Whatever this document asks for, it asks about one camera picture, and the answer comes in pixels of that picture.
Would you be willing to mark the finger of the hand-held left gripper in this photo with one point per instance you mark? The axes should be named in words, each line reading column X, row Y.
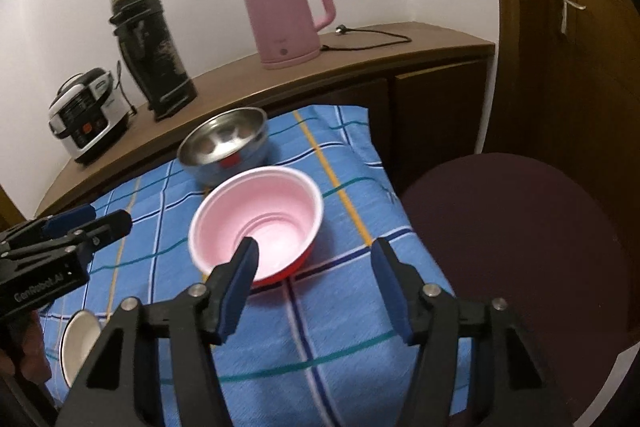
column 70, row 216
column 112, row 224

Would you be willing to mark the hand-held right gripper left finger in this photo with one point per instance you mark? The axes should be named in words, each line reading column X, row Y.
column 240, row 292

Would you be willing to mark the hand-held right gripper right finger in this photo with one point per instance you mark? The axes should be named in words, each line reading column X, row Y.
column 395, row 292

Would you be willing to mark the white enamel bowl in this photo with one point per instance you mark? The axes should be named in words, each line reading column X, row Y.
column 77, row 347

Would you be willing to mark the red plastic bowl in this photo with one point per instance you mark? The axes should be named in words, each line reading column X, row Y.
column 270, row 212

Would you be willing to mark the stainless steel bowl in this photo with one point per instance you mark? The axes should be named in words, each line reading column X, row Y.
column 220, row 137

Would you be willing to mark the person's left hand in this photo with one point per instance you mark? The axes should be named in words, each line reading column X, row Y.
column 35, row 339

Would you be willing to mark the white rice cooker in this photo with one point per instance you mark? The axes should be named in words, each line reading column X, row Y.
column 85, row 122

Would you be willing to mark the blue checked tablecloth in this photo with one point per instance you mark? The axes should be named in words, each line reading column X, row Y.
column 310, row 357

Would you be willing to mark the dark maroon round chair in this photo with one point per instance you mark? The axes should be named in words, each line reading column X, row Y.
column 525, row 232

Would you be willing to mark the black thermos flask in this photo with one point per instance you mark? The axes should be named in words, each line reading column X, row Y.
column 155, row 57

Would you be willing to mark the wooden cabinet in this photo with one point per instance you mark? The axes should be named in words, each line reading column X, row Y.
column 225, row 77

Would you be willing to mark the pink electric kettle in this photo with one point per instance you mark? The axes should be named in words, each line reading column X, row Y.
column 280, row 22

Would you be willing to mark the wooden door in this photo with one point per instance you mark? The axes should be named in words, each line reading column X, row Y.
column 600, row 82

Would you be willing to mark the wooden door frame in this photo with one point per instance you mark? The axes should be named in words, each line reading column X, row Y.
column 515, row 32

